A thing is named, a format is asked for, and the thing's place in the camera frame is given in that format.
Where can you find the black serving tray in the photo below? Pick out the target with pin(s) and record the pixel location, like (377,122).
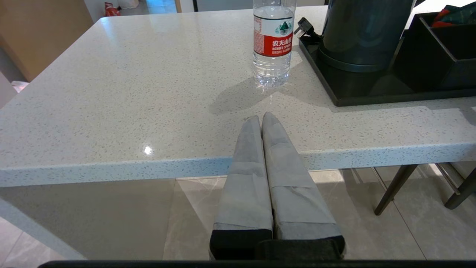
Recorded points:
(334,87)

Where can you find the black electric kettle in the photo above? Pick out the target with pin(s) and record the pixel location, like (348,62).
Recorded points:
(364,33)

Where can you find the black plug with cord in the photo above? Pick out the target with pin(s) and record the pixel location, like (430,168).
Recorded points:
(306,29)

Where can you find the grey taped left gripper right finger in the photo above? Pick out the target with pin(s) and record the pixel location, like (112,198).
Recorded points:
(293,201)

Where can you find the red label water bottle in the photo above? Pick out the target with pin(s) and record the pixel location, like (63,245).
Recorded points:
(273,44)

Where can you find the black compartment organizer box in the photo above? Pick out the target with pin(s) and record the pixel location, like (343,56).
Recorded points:
(427,63)

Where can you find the white plastic bag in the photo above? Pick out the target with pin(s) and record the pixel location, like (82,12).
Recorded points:
(128,3)

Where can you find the red bag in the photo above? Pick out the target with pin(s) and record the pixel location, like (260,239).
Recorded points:
(112,10)

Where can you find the grey refrigerator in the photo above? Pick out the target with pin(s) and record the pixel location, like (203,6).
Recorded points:
(223,4)

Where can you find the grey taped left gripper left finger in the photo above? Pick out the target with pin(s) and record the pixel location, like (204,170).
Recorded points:
(245,193)

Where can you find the red and black object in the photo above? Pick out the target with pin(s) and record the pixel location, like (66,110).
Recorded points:
(440,20)

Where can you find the wooden door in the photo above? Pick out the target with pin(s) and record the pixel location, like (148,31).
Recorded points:
(41,33)

